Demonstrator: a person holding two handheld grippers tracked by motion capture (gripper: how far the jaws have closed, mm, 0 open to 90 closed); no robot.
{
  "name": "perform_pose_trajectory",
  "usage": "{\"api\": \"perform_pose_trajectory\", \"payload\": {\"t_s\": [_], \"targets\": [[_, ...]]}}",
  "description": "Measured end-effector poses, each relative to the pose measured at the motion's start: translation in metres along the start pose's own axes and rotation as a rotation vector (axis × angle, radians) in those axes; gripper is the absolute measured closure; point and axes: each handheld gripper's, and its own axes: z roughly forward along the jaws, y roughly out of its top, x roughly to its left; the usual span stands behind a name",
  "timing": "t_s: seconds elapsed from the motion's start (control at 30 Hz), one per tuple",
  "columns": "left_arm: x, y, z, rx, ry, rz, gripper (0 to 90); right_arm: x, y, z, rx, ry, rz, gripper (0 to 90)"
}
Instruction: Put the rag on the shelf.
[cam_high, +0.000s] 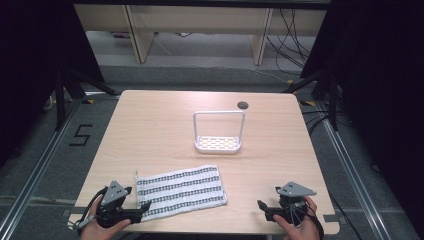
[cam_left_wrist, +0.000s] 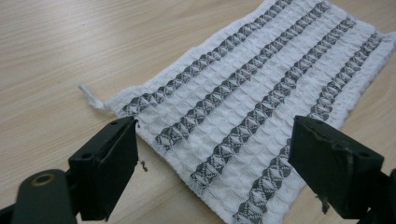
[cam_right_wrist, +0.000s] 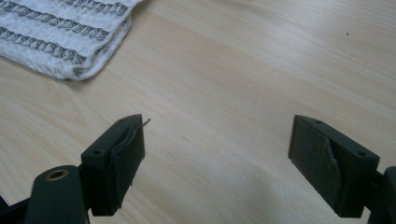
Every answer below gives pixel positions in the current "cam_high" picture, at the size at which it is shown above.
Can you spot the black metal stand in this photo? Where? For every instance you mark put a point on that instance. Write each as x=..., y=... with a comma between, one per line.
x=60, y=100
x=332, y=100

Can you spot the black curtain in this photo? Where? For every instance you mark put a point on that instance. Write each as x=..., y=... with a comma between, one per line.
x=30, y=66
x=383, y=83

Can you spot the dark round table grommet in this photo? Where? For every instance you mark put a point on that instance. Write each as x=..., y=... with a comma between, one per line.
x=243, y=105

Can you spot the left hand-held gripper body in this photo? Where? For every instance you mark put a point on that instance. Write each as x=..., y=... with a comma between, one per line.
x=114, y=194

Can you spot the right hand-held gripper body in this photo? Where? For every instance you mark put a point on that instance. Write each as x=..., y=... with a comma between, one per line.
x=293, y=200

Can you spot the person's left hand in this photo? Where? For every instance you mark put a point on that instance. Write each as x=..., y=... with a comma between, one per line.
x=96, y=230

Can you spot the person's right hand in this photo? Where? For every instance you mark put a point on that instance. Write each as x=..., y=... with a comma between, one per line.
x=296, y=230

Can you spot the aluminium floor rail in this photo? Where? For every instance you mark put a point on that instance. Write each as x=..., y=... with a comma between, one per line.
x=36, y=170
x=353, y=180

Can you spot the white striped towel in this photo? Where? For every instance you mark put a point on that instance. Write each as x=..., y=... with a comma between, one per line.
x=181, y=190

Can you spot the beige wooden desk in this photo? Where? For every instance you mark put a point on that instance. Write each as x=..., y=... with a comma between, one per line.
x=143, y=36

